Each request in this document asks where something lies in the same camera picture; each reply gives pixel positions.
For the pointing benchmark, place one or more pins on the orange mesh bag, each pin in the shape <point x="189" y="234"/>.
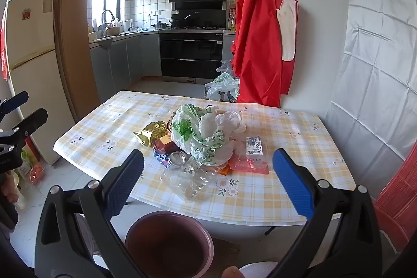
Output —
<point x="36" y="173"/>

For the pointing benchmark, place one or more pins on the gold foil packet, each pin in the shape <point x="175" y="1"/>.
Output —
<point x="151" y="133"/>

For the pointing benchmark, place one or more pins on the person's white trousers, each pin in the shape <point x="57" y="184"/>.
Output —
<point x="260" y="270"/>

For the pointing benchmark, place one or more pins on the white wall sheet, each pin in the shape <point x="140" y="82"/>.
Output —
<point x="374" y="37"/>

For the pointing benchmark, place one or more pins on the black oven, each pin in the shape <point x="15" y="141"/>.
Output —
<point x="190" y="53"/>

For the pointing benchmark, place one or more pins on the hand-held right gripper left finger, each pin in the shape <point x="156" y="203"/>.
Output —
<point x="125" y="180"/>

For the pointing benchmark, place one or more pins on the black range hood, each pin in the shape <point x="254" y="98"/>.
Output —
<point x="198" y="4"/>

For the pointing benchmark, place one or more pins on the brown red printed paper bag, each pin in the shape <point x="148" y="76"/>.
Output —
<point x="163" y="144"/>

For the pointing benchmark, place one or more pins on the clear plastic bottle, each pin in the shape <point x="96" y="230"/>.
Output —
<point x="189" y="186"/>

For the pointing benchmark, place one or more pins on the red apron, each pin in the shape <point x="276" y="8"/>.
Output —
<point x="257" y="37"/>

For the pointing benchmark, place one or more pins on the red hanging cloth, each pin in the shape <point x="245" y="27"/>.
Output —
<point x="3" y="53"/>

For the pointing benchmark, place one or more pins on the orange wrapper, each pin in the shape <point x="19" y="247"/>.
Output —
<point x="224" y="170"/>

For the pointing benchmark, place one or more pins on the white kettle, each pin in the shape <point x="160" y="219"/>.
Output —
<point x="128" y="25"/>

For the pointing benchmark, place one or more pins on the grey lower kitchen cabinets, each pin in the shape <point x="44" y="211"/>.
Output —
<point x="120" y="59"/>

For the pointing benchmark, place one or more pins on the blue snack wrapper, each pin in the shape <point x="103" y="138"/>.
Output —
<point x="160" y="158"/>

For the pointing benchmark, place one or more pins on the plain white plastic bag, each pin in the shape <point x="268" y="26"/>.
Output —
<point x="229" y="120"/>

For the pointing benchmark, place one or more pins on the person's left hand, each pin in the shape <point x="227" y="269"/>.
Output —
<point x="8" y="195"/>

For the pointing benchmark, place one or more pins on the green snack packet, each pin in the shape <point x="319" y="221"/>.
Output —
<point x="26" y="164"/>

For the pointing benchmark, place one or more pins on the steel pot with lid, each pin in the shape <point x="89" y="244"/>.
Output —
<point x="160" y="26"/>

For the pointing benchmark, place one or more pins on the steel kitchen faucet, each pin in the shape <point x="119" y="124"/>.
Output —
<point x="104" y="15"/>

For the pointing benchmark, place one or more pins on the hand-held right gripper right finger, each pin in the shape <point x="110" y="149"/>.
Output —
<point x="293" y="180"/>

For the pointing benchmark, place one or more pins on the pile of plastic bags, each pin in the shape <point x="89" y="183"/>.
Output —
<point x="223" y="82"/>

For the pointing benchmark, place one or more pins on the red woven chair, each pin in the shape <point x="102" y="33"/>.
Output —
<point x="397" y="193"/>

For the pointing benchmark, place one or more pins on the pink plastic bin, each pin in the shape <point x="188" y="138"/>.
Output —
<point x="169" y="248"/>

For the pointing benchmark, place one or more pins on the green printed white plastic bag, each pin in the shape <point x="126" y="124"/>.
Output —
<point x="192" y="134"/>

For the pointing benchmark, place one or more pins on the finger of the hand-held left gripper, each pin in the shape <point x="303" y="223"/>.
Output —
<point x="18" y="100"/>
<point x="32" y="120"/>

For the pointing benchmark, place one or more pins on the cream refrigerator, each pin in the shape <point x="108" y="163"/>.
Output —
<point x="32" y="53"/>

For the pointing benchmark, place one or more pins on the yellow checked tablecloth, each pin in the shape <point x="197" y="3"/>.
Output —
<point x="277" y="121"/>

